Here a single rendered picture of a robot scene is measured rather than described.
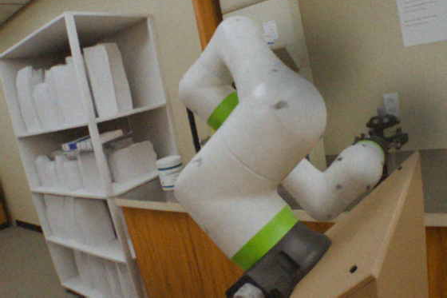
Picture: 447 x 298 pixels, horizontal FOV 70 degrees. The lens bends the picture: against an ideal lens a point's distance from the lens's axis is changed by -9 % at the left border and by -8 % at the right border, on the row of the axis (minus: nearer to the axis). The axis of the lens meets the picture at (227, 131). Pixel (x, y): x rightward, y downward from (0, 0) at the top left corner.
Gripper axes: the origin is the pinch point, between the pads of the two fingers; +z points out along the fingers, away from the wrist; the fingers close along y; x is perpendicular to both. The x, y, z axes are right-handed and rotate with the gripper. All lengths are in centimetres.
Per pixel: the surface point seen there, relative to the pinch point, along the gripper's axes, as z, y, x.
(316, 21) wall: 60, 37, -48
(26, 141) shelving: -1, 256, -12
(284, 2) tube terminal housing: 17, 34, -52
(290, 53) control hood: 9.3, 32.3, -31.5
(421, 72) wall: 60, -9, -15
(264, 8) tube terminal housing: 17, 43, -53
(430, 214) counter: -12.3, -13.6, 21.6
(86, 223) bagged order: -3, 189, 48
